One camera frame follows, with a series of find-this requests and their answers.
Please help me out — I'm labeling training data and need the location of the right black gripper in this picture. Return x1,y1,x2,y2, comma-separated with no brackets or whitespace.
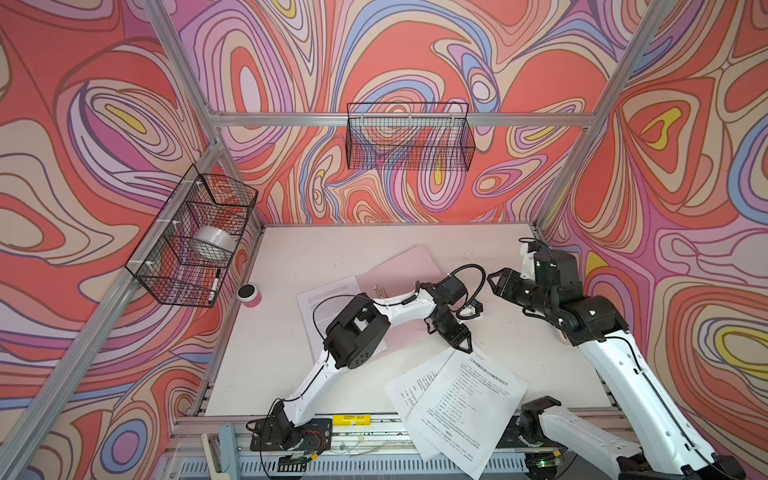
486,267,555,316

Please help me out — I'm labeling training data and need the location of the pink folder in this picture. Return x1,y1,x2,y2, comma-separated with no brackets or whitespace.
356,245,444,359

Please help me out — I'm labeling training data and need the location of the printed paper sheet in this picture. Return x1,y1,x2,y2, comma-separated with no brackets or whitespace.
296,276,361,361
406,348,529,479
385,349,453,461

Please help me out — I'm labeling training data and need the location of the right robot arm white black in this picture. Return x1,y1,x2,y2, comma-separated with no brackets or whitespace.
487,237,746,479

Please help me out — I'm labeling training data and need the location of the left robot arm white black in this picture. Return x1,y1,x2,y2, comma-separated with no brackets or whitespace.
251,271,484,451

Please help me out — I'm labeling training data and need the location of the yellow label block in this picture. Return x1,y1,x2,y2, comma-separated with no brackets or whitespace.
332,414,371,427

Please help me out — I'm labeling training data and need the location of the pink cup with black lid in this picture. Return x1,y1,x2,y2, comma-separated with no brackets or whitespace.
237,283,262,308

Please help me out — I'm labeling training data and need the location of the black marker in basket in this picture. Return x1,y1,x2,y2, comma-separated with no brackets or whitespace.
207,269,221,306

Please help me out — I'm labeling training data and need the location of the white tape roll in basket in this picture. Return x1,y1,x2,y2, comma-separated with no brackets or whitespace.
191,225,237,264

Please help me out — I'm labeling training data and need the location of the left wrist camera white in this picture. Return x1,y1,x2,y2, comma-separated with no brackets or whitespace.
457,300,484,321

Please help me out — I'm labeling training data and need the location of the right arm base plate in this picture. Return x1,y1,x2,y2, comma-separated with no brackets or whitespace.
496,415,568,452

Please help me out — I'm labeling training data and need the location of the black wire basket back wall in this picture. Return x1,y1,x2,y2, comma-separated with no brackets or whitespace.
345,101,476,172

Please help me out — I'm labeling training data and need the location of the black wire basket wall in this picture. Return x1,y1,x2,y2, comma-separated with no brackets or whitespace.
125,166,258,308
345,101,476,172

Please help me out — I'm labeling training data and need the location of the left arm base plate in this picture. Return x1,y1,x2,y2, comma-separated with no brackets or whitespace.
245,418,333,454

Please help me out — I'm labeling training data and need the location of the black wire basket left wall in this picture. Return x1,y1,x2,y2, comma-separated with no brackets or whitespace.
125,166,258,308

